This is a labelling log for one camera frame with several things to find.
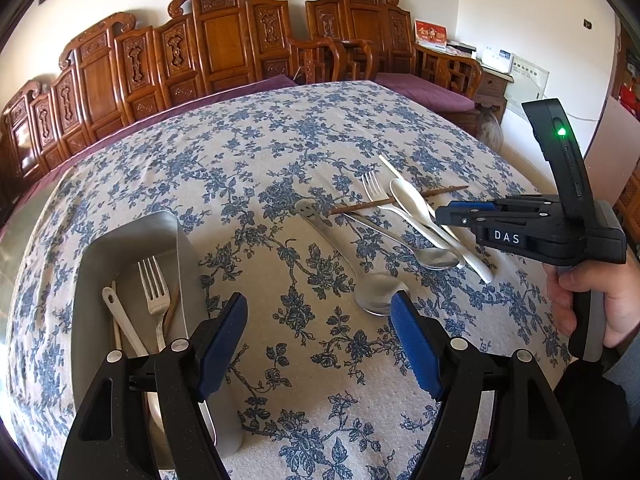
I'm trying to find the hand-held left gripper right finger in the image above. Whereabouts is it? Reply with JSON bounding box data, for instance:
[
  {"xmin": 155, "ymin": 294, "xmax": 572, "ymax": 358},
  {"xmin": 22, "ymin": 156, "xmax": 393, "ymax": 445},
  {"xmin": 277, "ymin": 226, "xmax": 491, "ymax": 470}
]
[{"xmin": 390, "ymin": 291, "xmax": 573, "ymax": 480}]

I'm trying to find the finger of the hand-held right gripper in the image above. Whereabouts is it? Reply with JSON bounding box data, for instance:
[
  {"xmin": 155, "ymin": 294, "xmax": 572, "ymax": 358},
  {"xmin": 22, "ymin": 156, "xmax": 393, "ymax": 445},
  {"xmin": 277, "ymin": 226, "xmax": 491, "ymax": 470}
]
[
  {"xmin": 434, "ymin": 202, "xmax": 554, "ymax": 231},
  {"xmin": 494, "ymin": 196, "xmax": 556, "ymax": 210}
]

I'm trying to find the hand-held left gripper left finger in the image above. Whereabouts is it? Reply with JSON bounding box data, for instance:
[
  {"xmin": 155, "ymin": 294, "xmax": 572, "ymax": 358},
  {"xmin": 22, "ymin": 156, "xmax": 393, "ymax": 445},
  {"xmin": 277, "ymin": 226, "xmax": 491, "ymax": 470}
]
[{"xmin": 57, "ymin": 292, "xmax": 249, "ymax": 480}]

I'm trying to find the plain metal spoon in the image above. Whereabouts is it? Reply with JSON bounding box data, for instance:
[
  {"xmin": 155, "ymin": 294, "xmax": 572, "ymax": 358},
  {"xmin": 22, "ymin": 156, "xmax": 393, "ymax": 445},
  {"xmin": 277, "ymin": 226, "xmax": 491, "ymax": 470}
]
[{"xmin": 342, "ymin": 212, "xmax": 462, "ymax": 272}]

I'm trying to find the white spoon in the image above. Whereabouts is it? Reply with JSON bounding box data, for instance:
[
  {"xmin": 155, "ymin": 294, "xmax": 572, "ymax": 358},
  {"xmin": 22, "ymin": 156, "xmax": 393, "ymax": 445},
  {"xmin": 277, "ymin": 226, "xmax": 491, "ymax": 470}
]
[
  {"xmin": 102, "ymin": 286, "xmax": 163, "ymax": 436},
  {"xmin": 389, "ymin": 178, "xmax": 494, "ymax": 284}
]

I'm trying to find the smiley-handle metal spoon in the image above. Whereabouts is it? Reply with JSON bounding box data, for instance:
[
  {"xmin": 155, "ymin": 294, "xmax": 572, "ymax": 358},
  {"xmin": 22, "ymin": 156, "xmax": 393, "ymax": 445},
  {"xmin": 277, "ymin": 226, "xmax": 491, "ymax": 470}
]
[{"xmin": 294, "ymin": 199, "xmax": 411, "ymax": 317}]

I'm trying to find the brown chopstick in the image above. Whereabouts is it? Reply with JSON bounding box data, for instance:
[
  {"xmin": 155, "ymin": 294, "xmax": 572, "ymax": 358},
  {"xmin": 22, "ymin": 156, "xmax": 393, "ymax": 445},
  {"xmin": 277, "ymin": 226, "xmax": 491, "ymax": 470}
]
[
  {"xmin": 164, "ymin": 285, "xmax": 182, "ymax": 338},
  {"xmin": 327, "ymin": 185, "xmax": 469, "ymax": 217}
]

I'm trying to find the metal fork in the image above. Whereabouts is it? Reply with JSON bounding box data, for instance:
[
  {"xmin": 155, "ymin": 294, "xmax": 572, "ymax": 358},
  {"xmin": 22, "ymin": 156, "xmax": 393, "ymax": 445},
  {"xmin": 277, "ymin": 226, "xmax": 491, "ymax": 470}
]
[
  {"xmin": 361, "ymin": 170, "xmax": 436, "ymax": 241},
  {"xmin": 137, "ymin": 255, "xmax": 171, "ymax": 356}
]

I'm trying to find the ivory chopstick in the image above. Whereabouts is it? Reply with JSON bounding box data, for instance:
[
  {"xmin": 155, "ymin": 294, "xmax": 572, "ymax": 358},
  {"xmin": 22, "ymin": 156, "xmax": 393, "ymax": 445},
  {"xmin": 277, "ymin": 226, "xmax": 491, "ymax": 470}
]
[
  {"xmin": 111, "ymin": 280, "xmax": 125, "ymax": 356},
  {"xmin": 378, "ymin": 153, "xmax": 438, "ymax": 216}
]

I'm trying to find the rectangular metal tray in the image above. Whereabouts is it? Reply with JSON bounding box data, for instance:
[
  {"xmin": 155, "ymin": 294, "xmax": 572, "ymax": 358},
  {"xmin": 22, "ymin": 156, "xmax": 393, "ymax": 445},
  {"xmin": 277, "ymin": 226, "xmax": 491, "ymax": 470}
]
[{"xmin": 70, "ymin": 211, "xmax": 244, "ymax": 471}]

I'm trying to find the person's right forearm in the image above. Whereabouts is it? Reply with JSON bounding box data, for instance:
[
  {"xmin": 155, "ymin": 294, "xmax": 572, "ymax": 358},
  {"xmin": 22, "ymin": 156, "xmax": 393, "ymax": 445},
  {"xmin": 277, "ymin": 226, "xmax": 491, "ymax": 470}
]
[{"xmin": 552, "ymin": 342, "xmax": 640, "ymax": 480}]

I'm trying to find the person's right hand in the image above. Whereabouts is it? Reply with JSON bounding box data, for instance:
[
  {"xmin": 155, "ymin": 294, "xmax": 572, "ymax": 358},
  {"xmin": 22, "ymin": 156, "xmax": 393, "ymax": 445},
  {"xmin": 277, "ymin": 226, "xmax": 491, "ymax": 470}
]
[{"xmin": 544, "ymin": 255, "xmax": 640, "ymax": 350}]

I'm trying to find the wooden side table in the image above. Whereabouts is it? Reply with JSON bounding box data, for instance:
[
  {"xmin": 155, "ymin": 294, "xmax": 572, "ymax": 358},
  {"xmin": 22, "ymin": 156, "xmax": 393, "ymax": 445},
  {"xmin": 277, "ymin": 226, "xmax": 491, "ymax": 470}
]
[{"xmin": 472, "ymin": 67, "xmax": 513, "ymax": 126}]

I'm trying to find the purple armchair cushion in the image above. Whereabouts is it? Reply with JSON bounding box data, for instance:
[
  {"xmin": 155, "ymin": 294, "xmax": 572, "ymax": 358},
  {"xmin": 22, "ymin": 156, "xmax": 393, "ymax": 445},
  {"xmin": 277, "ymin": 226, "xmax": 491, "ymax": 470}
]
[{"xmin": 375, "ymin": 71, "xmax": 476, "ymax": 113}]

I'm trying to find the white telephone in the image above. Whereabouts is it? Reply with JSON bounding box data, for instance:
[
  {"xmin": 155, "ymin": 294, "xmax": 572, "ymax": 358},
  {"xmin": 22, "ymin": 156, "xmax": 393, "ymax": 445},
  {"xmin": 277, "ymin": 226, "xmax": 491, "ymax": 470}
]
[{"xmin": 480, "ymin": 46, "xmax": 515, "ymax": 73}]

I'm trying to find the blue floral tablecloth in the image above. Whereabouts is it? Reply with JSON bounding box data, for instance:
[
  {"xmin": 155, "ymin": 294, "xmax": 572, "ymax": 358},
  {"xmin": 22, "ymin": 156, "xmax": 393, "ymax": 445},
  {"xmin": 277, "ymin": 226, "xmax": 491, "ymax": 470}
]
[{"xmin": 5, "ymin": 80, "xmax": 573, "ymax": 480}]

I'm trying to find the red desk calendar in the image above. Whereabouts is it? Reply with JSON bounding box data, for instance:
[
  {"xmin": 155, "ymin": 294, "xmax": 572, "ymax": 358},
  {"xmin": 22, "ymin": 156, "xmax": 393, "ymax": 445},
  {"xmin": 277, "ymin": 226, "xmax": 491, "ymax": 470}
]
[{"xmin": 414, "ymin": 20, "xmax": 447, "ymax": 51}]

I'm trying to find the carved wooden armchair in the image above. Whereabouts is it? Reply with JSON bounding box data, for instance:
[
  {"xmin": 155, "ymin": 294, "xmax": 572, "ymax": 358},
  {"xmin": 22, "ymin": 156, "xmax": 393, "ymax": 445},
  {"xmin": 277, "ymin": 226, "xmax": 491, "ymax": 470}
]
[{"xmin": 305, "ymin": 0, "xmax": 483, "ymax": 131}]

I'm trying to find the purple sofa cushion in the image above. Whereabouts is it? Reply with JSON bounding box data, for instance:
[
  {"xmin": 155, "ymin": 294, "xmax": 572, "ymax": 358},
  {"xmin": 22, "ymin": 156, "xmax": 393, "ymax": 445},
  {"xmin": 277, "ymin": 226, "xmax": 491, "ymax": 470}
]
[{"xmin": 0, "ymin": 74, "xmax": 297, "ymax": 241}]

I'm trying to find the carved wooden sofa bench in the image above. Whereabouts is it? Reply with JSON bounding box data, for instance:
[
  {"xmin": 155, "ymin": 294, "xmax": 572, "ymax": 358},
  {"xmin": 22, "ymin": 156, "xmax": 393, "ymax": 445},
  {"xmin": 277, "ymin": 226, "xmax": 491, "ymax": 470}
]
[{"xmin": 0, "ymin": 0, "xmax": 348, "ymax": 221}]

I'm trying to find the white wall panel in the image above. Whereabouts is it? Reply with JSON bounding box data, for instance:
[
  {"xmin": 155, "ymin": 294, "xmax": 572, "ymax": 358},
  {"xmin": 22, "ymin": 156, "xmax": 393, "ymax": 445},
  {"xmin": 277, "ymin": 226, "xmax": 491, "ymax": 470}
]
[{"xmin": 505, "ymin": 60, "xmax": 551, "ymax": 116}]

